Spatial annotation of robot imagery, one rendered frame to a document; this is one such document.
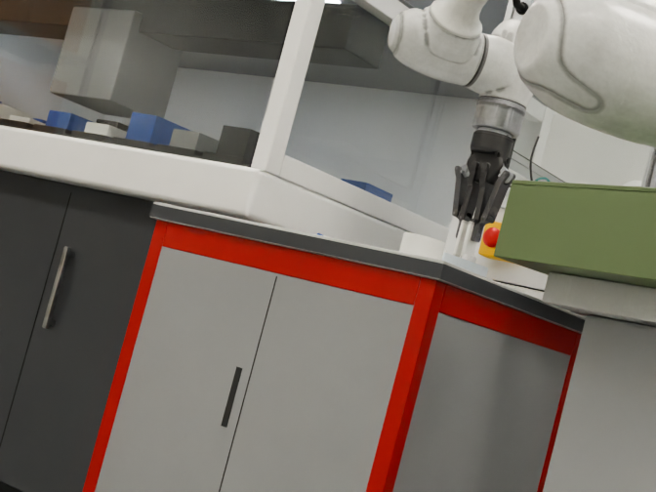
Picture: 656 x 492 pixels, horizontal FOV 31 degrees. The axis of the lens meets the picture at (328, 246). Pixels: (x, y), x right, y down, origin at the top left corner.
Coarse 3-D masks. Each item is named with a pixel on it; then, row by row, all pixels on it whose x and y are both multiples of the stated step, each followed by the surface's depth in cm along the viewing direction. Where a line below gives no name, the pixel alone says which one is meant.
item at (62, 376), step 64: (320, 0) 254; (384, 0) 271; (0, 128) 298; (0, 192) 304; (64, 192) 290; (128, 192) 269; (192, 192) 256; (256, 192) 247; (320, 192) 265; (0, 256) 299; (64, 256) 282; (128, 256) 273; (0, 320) 294; (64, 320) 281; (128, 320) 269; (0, 384) 289; (64, 384) 276; (0, 448) 284; (64, 448) 272
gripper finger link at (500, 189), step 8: (504, 176) 212; (496, 184) 213; (504, 184) 213; (496, 192) 213; (504, 192) 214; (488, 200) 214; (496, 200) 213; (488, 208) 213; (496, 208) 214; (488, 216) 213; (496, 216) 214
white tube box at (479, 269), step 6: (444, 252) 205; (444, 258) 205; (450, 258) 206; (456, 258) 207; (456, 264) 207; (462, 264) 208; (468, 264) 210; (474, 264) 211; (474, 270) 211; (480, 270) 212; (486, 270) 213
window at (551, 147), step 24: (528, 120) 244; (552, 120) 241; (528, 144) 242; (552, 144) 239; (576, 144) 236; (600, 144) 233; (624, 144) 231; (528, 168) 241; (552, 168) 238; (576, 168) 235; (600, 168) 232; (624, 168) 230; (648, 168) 227
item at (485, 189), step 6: (486, 162) 215; (486, 168) 215; (486, 174) 215; (480, 180) 215; (486, 180) 215; (480, 186) 216; (486, 186) 215; (492, 186) 216; (480, 192) 215; (486, 192) 215; (480, 198) 215; (486, 198) 215; (480, 204) 215; (486, 204) 215; (480, 210) 214; (474, 216) 215; (480, 216) 215; (474, 222) 214
